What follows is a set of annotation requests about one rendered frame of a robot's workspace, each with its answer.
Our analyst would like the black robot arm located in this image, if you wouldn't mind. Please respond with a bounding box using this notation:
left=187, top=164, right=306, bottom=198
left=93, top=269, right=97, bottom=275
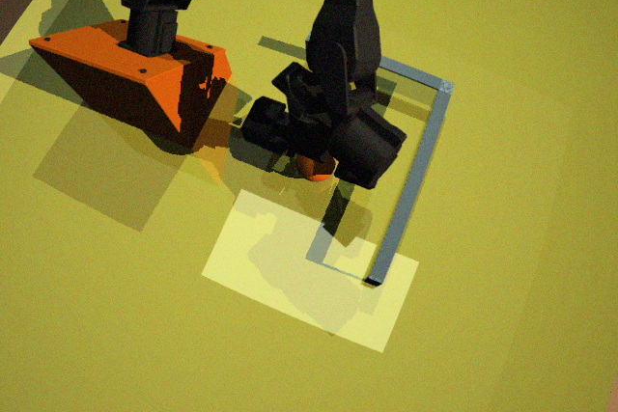
left=118, top=0, right=407, bottom=187

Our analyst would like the clear l-shaped low wall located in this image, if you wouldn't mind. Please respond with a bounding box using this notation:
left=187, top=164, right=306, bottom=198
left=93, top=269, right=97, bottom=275
left=364, top=56, right=455, bottom=286
left=365, top=67, right=438, bottom=278

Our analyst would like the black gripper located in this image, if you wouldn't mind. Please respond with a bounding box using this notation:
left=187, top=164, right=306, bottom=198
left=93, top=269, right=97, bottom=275
left=241, top=96, right=377, bottom=190

